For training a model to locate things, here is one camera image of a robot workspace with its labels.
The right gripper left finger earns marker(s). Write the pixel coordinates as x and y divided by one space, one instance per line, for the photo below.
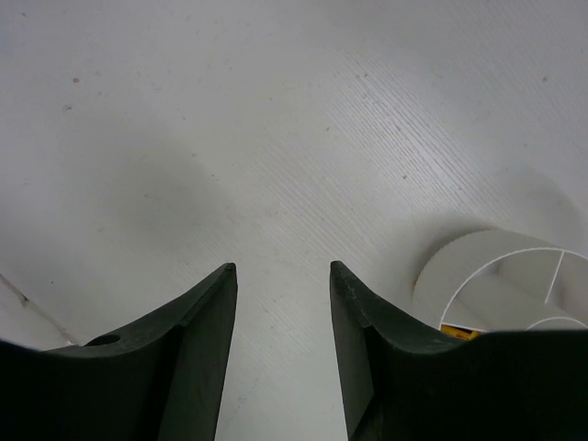
160 377

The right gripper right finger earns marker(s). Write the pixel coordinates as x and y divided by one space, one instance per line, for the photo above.
404 380

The yellow striped curved lego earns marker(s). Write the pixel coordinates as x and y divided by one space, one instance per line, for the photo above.
459 333

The white round divided container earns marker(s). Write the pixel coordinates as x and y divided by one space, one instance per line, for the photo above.
496 280

